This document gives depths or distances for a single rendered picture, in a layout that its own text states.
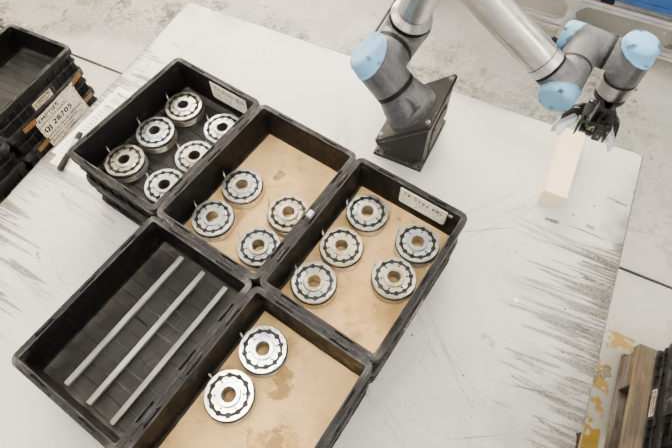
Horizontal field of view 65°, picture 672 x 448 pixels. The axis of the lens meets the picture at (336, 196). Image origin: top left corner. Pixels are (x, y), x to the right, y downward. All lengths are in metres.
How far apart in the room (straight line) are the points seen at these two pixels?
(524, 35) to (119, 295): 1.03
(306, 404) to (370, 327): 0.21
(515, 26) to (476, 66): 1.75
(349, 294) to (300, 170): 0.36
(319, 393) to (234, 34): 1.26
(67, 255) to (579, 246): 1.36
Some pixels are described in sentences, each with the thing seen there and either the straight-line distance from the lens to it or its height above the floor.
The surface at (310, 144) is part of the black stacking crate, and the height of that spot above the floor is 0.88.
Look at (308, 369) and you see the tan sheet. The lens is 1.18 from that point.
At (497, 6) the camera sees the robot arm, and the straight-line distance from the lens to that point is 1.13.
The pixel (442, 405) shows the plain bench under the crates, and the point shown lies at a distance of 1.32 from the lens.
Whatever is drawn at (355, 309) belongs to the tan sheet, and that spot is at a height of 0.83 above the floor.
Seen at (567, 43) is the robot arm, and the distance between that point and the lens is 1.28.
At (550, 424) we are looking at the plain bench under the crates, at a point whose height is 0.70.
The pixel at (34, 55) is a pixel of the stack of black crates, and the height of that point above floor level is 0.49.
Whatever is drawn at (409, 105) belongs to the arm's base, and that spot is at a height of 0.90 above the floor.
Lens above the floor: 1.98
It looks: 59 degrees down
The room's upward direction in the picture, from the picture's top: straight up
